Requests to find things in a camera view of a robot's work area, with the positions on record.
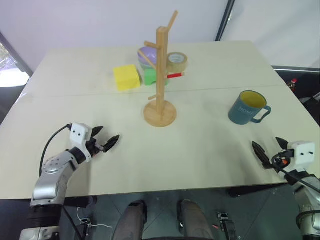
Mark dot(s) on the teal mug with yellow inside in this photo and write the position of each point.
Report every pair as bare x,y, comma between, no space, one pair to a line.
243,112

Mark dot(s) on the black window frame post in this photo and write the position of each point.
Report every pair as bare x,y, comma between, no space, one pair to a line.
225,20

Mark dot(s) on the yellow sponge block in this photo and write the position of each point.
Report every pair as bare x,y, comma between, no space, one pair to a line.
126,77

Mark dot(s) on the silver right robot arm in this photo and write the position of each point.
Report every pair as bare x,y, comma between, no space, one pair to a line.
308,200

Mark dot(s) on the wooden mug tree stand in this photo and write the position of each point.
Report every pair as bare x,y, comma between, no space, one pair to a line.
161,75

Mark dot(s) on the black bracket under table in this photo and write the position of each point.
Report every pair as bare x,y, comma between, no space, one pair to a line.
227,226

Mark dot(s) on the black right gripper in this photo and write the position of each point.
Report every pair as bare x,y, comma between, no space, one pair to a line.
283,160

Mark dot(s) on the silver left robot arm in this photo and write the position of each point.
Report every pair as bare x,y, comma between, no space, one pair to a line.
50,175

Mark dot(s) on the purple bowl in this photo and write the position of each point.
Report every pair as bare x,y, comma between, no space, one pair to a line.
147,56

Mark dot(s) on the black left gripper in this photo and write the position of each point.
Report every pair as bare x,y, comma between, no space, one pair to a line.
94,147

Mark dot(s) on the green block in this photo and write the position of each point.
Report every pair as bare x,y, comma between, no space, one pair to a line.
150,77

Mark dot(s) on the bottle with red cap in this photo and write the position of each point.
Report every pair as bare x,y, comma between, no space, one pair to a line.
293,85

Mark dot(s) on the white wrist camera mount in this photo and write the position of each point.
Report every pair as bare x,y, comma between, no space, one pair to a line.
78,136
303,152

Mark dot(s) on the dark slanted frame post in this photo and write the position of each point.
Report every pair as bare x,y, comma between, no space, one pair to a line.
17,55

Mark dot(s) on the brown packing tape roll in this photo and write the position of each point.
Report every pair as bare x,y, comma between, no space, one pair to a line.
177,61

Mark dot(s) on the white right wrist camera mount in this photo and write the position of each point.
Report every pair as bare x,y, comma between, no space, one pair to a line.
303,152

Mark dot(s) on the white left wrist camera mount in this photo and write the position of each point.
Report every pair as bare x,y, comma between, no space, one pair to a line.
78,136

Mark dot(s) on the red marker pen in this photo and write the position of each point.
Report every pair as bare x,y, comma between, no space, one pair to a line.
175,75

